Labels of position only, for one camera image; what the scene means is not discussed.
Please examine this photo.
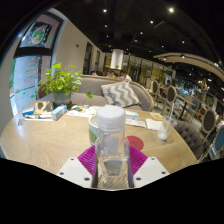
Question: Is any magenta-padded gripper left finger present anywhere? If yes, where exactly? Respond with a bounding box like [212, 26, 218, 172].
[55, 145, 98, 189]

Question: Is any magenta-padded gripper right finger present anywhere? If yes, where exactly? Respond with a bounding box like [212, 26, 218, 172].
[128, 145, 170, 189]

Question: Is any clear white-capped plastic bottle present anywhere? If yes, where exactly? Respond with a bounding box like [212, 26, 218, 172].
[94, 104, 131, 190]

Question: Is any flat round red coaster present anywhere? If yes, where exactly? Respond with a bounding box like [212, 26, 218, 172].
[126, 135, 145, 152]

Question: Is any clear plastic cup with straw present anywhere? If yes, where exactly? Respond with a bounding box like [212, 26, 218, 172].
[156, 102, 178, 142]

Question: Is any white ceramic mug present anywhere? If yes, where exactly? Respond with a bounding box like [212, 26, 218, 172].
[88, 115, 100, 147]

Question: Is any white paper napkin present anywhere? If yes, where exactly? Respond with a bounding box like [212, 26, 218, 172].
[145, 118, 163, 131]

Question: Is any white printed card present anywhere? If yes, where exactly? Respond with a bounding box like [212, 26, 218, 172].
[125, 118, 147, 129]

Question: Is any grey tufted chair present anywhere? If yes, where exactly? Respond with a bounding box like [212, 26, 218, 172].
[173, 119, 206, 161]

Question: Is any yellow square card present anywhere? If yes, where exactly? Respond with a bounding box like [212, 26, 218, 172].
[149, 112, 164, 121]

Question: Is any white card with blue print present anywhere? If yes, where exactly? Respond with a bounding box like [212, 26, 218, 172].
[124, 110, 140, 121]

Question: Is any printed menu leaflet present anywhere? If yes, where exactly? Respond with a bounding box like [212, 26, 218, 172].
[66, 104, 101, 118]

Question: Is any brown cardboard holder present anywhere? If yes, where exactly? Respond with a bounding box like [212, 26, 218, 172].
[34, 100, 54, 114]

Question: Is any group of dining chairs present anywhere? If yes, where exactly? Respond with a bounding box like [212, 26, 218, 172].
[149, 78, 224, 162]

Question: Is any grey white chevron pillow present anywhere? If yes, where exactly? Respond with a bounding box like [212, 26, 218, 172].
[100, 80, 142, 108]

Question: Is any grey curved sofa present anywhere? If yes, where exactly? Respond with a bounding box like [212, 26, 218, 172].
[36, 74, 156, 113]

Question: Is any green potted plant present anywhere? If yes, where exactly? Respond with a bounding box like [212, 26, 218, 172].
[38, 62, 94, 107]

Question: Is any person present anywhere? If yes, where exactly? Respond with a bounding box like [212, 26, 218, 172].
[119, 69, 133, 82]

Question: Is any group of ceiling lights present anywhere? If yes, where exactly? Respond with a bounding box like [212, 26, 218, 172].
[99, 6, 221, 68]

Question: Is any framed food wall poster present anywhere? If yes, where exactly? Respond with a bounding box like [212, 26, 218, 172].
[19, 20, 57, 50]

